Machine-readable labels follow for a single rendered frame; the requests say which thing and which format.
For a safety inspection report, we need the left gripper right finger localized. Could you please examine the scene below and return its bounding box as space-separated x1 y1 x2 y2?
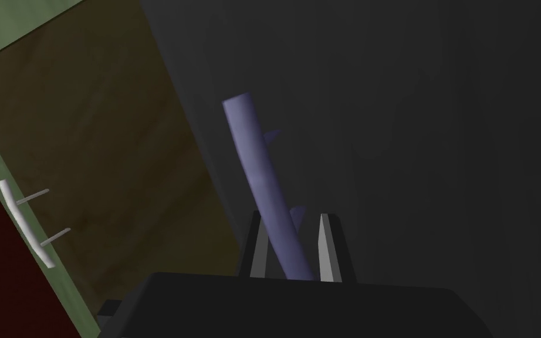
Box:
317 213 358 284

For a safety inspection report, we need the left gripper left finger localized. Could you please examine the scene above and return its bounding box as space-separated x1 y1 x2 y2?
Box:
238 211 271 279

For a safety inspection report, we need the blue-grey bar handle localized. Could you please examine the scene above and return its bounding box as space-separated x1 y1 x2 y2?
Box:
221 92 316 282

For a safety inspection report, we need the white bar handle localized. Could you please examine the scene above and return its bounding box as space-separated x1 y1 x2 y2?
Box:
0 178 72 269

